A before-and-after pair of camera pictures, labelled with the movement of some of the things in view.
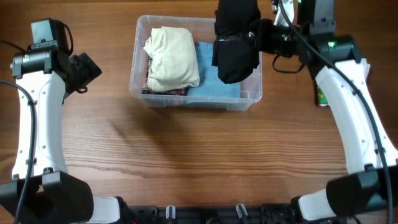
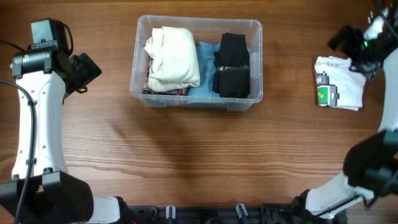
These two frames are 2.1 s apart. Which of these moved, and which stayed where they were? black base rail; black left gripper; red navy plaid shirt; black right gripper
Moved: black right gripper
Stayed: black base rail; red navy plaid shirt; black left gripper
